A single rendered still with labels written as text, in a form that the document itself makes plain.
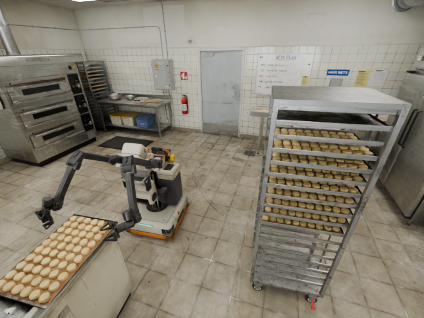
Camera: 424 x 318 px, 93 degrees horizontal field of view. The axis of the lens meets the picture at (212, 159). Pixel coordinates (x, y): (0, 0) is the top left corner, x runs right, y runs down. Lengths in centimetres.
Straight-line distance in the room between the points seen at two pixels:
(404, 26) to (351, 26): 80
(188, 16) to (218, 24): 70
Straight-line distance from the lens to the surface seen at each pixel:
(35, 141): 514
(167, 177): 245
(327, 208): 168
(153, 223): 258
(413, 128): 374
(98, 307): 200
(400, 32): 527
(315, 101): 122
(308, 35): 496
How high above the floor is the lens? 206
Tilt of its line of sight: 29 degrees down
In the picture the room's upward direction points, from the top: 1 degrees counter-clockwise
